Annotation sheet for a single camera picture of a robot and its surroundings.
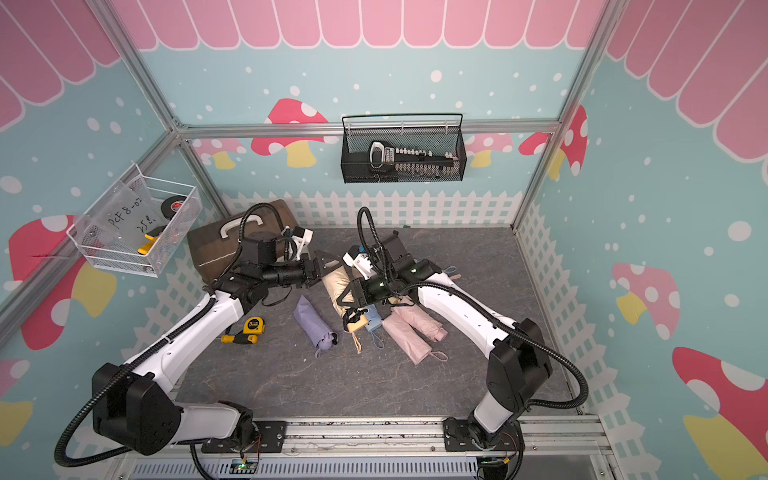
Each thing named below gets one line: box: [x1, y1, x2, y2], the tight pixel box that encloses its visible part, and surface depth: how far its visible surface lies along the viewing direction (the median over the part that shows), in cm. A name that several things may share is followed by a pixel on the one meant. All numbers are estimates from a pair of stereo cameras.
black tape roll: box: [160, 195, 187, 221], surface depth 81 cm
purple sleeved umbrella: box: [293, 295, 339, 351], surface depth 91 cm
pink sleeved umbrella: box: [382, 312, 433, 365], surface depth 90 cm
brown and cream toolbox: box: [187, 199, 297, 282], surface depth 88 cm
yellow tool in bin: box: [137, 234, 157, 255], surface depth 64 cm
